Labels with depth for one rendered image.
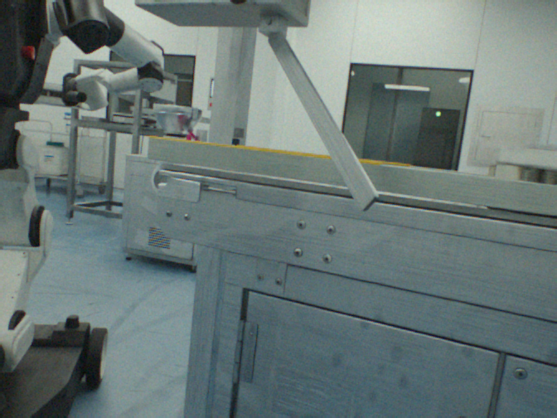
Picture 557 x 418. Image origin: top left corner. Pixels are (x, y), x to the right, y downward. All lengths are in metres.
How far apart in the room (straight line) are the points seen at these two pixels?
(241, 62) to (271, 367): 0.59
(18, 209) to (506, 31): 5.19
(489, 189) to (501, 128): 5.13
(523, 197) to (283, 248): 0.29
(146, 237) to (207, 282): 2.38
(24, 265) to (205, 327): 0.80
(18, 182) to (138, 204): 1.89
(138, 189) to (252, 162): 2.78
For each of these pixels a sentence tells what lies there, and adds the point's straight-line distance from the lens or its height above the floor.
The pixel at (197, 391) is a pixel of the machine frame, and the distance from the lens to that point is 1.12.
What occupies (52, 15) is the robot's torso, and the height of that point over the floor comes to 1.20.
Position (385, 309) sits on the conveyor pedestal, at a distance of 0.63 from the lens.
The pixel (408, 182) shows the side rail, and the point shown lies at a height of 0.90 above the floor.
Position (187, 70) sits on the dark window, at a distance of 6.46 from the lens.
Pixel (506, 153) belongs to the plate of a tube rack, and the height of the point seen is 0.95.
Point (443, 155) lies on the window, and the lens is 5.65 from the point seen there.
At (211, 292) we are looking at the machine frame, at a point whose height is 0.60.
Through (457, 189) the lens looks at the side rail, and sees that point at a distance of 0.55.
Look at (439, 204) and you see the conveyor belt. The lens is 0.57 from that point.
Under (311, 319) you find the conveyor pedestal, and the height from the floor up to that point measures 0.69.
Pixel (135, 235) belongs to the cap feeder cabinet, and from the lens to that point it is 3.42.
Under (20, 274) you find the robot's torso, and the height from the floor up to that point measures 0.44.
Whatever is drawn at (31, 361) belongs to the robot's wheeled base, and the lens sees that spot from 1.74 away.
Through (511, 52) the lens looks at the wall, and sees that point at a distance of 5.84.
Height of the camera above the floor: 0.93
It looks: 8 degrees down
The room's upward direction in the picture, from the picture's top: 6 degrees clockwise
